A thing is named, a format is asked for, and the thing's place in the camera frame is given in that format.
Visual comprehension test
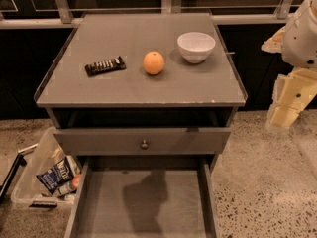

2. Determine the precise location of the grey drawer cabinet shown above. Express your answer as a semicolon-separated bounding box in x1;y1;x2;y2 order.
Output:
35;13;247;165

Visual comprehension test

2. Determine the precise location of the metal railing frame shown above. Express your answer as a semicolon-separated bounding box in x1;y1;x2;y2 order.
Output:
0;0;304;29

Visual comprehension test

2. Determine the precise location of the orange fruit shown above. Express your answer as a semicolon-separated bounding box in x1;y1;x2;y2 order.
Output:
143;52;164;75

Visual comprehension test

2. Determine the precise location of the clear plastic storage bin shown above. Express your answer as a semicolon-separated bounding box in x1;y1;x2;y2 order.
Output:
11;127;82;207

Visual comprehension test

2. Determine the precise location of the grey upper drawer with knob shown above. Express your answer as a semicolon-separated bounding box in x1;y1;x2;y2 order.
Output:
53;128;231;156

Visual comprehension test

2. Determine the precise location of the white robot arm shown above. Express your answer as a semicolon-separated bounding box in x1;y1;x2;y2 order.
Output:
261;0;317;128

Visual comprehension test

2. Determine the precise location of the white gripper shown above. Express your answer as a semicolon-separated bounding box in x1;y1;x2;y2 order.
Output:
261;3;317;128

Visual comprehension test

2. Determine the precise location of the red item in bin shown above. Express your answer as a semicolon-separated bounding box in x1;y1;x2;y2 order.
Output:
70;174;81;189

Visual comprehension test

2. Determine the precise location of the black snack bar wrapper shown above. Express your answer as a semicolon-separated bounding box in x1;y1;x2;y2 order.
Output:
84;57;126;77

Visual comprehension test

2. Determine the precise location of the blue chip bag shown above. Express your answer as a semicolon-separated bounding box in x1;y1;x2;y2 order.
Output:
36;156;76;194

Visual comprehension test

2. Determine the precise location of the white ceramic bowl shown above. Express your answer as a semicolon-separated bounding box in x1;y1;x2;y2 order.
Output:
177;32;216;63

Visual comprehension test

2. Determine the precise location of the open grey lower drawer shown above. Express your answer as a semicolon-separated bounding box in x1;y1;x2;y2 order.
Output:
64;157;220;238

